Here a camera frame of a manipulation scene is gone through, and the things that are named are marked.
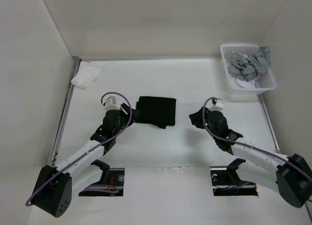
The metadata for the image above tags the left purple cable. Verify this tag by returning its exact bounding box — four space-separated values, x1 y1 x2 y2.
25 91 134 207

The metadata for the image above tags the grey tank top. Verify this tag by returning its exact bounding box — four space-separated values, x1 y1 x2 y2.
227 46 270 82

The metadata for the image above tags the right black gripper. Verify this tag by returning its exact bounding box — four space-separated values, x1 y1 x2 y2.
189 106 218 140

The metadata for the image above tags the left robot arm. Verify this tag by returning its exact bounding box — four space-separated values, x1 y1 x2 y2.
26 103 140 218

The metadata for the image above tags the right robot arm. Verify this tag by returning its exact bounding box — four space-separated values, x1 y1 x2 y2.
189 107 312 208

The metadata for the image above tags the white plastic basket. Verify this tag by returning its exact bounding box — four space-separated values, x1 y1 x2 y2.
220 44 276 95

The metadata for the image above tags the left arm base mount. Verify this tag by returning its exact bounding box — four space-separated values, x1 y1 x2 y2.
78 160 125 197

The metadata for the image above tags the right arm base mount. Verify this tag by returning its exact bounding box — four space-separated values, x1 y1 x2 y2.
210 158 258 196

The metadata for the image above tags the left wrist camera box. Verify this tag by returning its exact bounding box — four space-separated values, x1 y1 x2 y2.
103 96 119 111

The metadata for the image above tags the folded white tank top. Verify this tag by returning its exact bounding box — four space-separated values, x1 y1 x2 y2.
71 65 101 90

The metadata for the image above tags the purple cable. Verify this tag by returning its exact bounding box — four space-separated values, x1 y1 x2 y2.
202 97 312 182
25 91 134 207

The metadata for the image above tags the white garment in basket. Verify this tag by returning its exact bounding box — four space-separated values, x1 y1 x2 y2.
236 79 255 89

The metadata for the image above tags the black tank top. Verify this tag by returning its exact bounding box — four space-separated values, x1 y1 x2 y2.
136 96 176 129

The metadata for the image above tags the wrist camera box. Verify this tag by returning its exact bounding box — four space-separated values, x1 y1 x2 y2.
211 98 224 111
103 96 119 111

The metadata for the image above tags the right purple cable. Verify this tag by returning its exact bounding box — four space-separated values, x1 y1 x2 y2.
202 97 312 182

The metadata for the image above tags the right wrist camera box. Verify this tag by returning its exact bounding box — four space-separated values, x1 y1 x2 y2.
211 98 224 111

